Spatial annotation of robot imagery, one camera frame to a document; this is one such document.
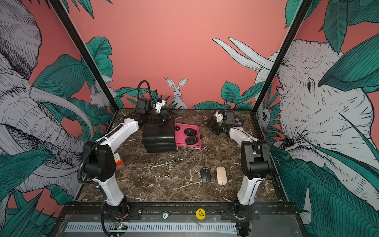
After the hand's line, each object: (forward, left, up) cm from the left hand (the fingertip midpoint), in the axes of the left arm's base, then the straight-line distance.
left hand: (175, 115), depth 86 cm
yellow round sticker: (-47, -12, -22) cm, 54 cm away
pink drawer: (-2, -2, -20) cm, 20 cm away
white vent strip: (-52, +10, -23) cm, 58 cm away
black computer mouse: (-28, -17, -23) cm, 40 cm away
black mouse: (0, -9, -16) cm, 19 cm away
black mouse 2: (-6, -10, -18) cm, 21 cm away
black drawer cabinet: (-12, +9, -6) cm, 16 cm away
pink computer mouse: (-29, -26, -21) cm, 44 cm away
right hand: (+1, -18, -9) cm, 20 cm away
